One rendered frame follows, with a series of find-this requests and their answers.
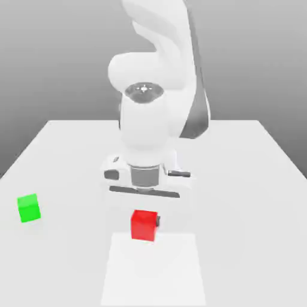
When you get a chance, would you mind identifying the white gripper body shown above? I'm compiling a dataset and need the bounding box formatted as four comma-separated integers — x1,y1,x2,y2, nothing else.
107,183,183,205

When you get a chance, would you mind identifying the small red cube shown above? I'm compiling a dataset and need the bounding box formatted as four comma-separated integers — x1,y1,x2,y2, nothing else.
130,209,159,242

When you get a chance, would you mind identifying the small green cube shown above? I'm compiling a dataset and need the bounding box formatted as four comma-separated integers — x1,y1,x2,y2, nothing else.
17,193,42,224

